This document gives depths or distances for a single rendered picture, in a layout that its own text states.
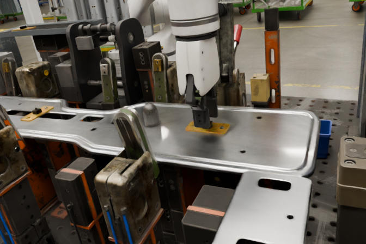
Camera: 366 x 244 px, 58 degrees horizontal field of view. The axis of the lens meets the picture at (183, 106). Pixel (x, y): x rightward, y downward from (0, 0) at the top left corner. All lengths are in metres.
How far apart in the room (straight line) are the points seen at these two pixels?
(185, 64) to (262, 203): 0.25
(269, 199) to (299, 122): 0.23
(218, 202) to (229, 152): 0.11
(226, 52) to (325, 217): 0.47
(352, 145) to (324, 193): 0.50
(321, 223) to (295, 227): 0.46
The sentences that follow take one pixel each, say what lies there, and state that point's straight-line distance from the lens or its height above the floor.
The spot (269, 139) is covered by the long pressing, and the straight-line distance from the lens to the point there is 0.61.
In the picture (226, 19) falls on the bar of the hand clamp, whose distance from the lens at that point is 0.74.
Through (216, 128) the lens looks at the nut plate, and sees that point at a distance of 0.65.
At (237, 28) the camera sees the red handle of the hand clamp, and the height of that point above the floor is 1.14.
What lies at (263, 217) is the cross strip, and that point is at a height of 1.00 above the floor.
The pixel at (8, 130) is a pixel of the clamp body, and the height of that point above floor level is 1.04.
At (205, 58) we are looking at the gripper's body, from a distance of 0.57.
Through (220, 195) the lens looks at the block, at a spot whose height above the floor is 0.98.
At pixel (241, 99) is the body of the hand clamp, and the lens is 0.77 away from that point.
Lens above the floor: 1.30
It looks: 23 degrees down
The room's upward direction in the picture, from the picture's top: 8 degrees counter-clockwise
